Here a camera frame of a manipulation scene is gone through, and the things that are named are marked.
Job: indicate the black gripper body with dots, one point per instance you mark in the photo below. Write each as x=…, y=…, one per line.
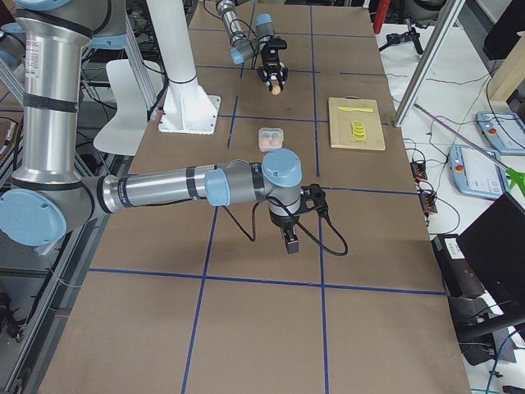
x=284, y=222
x=271, y=58

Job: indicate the clear plastic egg box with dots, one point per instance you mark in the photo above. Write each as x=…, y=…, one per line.
x=269, y=133

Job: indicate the bamboo cutting board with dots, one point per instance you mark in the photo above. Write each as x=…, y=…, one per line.
x=341, y=134

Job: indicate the yellow plastic knife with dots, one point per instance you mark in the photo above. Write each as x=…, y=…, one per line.
x=353, y=109

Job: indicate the blue teach pendant near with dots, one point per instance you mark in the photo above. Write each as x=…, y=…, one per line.
x=475, y=175

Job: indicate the blue teach pendant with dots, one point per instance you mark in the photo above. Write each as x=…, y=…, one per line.
x=475, y=175
x=503, y=130

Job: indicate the black monitor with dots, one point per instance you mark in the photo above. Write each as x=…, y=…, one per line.
x=494, y=247

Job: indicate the blue teach pendant far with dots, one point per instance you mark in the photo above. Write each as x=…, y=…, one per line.
x=503, y=130

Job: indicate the grabber stick green tip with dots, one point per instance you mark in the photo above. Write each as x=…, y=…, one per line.
x=516, y=177

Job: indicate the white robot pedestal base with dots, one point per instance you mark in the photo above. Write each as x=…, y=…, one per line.
x=187, y=107

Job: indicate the aluminium frame post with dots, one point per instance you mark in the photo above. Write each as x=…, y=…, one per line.
x=446, y=20

